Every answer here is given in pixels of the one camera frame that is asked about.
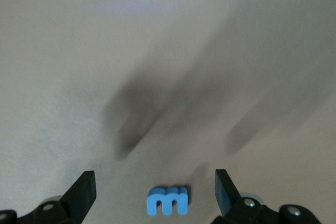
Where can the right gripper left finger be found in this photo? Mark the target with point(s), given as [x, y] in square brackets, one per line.
[78, 195]

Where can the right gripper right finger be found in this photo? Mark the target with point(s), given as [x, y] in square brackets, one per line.
[227, 195]

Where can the light blue letter m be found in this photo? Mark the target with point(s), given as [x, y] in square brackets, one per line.
[168, 195]

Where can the brown table cover sheet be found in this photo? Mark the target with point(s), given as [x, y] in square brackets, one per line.
[78, 51]

